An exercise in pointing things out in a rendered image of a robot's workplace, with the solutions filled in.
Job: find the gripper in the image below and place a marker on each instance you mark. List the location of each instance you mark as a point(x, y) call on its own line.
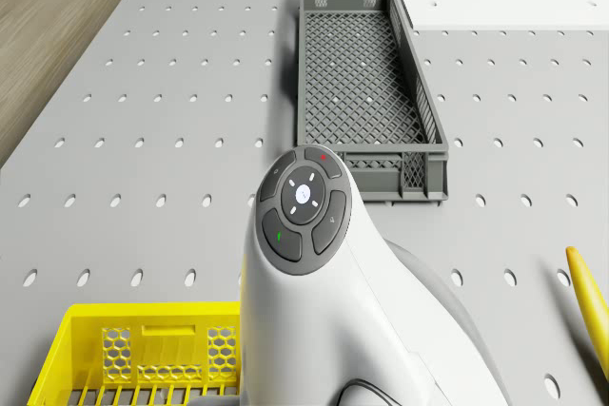
point(214, 401)

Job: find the banana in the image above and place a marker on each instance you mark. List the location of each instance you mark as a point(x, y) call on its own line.
point(590, 292)

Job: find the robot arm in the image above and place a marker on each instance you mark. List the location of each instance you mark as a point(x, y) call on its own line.
point(323, 320)

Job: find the yellow basket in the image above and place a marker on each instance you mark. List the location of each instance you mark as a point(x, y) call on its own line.
point(85, 330)

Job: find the dark grey basket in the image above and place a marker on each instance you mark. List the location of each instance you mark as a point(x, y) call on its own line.
point(352, 87)

